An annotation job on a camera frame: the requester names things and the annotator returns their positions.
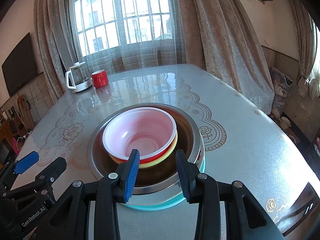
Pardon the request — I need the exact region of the beige curtain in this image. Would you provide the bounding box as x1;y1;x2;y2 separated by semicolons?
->
178;0;275;114
34;0;81;102

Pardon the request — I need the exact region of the red plastic bowl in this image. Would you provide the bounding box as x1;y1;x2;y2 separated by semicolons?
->
102;107;177;161

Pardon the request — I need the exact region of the stainless steel bowl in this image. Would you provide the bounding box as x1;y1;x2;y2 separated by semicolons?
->
87;103;203;195

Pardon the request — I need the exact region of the turquoise plate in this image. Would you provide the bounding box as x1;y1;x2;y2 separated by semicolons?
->
121;158;206;212

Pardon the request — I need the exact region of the glass electric kettle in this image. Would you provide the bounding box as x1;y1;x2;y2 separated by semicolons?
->
65;61;93;93

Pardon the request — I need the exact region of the wooden cabinet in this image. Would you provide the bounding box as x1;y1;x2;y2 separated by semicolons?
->
1;117;20;155

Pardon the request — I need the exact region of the right beige curtain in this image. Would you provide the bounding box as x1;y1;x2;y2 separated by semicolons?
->
178;0;275;114

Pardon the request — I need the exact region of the wicker chair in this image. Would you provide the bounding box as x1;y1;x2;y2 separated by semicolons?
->
17;96;35;130

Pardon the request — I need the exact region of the wall television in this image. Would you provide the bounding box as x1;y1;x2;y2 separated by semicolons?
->
2;33;38;96

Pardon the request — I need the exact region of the left beige curtain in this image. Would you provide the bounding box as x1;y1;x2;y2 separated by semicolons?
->
34;0;81;102

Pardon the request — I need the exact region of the red mug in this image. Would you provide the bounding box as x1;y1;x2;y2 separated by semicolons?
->
91;69;108;88

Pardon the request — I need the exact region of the sheer white curtain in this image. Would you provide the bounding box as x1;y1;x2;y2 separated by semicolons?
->
65;0;186;74

